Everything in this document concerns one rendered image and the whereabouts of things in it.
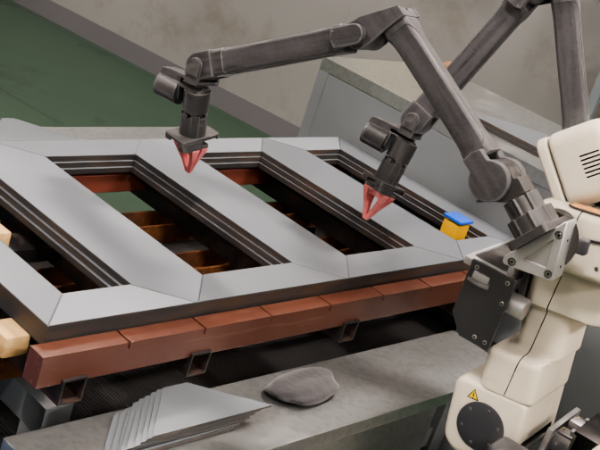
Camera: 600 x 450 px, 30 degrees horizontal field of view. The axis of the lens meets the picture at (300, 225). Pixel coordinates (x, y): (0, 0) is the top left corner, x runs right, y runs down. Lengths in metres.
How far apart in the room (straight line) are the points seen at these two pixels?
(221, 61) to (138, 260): 0.45
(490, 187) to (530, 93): 3.49
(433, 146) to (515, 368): 1.14
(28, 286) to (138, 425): 0.31
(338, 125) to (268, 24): 2.83
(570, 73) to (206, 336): 0.97
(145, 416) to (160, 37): 4.89
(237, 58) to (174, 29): 4.36
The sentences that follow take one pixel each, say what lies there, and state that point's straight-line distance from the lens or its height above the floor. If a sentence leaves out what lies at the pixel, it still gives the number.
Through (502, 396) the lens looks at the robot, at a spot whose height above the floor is 0.81.
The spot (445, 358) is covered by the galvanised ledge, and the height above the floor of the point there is 0.68.
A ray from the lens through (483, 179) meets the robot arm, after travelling 2.05.
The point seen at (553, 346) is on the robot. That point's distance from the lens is 2.27.
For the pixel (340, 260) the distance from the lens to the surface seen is 2.51.
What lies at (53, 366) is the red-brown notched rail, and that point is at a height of 0.81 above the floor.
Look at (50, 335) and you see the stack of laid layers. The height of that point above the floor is 0.84.
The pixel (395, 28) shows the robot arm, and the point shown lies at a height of 1.42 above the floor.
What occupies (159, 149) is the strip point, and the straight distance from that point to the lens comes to 2.84.
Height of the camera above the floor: 1.77
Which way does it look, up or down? 20 degrees down
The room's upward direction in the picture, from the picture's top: 18 degrees clockwise
